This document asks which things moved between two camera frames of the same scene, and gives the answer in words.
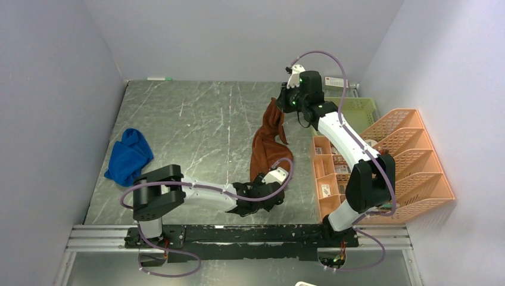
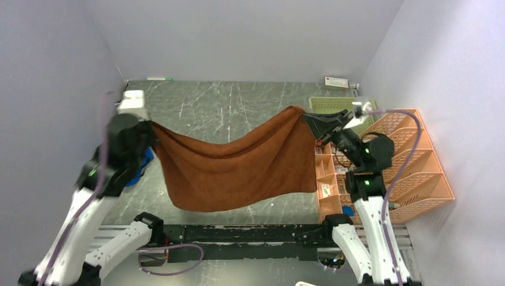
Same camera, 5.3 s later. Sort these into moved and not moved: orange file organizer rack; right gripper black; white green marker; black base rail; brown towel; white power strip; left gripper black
Moved: right gripper black; left gripper black; brown towel
Not moved: orange file organizer rack; white power strip; white green marker; black base rail
